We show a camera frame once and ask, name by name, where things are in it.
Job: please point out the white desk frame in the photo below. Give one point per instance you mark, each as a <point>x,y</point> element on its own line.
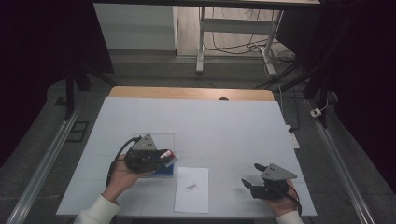
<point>236,26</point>

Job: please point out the person's right hand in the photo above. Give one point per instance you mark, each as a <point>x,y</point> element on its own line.
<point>281,205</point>

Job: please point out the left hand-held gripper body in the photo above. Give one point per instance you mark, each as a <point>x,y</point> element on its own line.
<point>143,157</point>

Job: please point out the white paper sheet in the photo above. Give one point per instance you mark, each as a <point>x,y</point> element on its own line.
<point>192,199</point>

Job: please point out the aluminium rail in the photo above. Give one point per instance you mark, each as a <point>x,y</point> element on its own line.
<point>43,165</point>
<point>339,168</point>

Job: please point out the black metal stand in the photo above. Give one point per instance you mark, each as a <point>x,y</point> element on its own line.
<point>69,93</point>

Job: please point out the blue ink pad box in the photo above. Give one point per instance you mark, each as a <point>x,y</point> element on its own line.
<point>165,169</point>

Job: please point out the person's left hand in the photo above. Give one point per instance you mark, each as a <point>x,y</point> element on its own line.
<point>123,179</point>

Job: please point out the dark curtain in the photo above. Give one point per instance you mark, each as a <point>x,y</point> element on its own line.
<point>40,46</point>
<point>364,77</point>

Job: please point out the black floor frame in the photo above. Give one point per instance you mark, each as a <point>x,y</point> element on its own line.
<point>77,132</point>

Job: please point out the small white adapter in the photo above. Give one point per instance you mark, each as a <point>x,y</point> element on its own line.
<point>315,112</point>

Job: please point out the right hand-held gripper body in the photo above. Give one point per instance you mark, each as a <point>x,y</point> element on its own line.
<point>274,183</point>

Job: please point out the white table cover sheet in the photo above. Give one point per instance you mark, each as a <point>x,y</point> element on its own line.
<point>199,127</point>

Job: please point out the white cabinet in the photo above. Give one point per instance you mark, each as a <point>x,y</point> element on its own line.
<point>137,26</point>

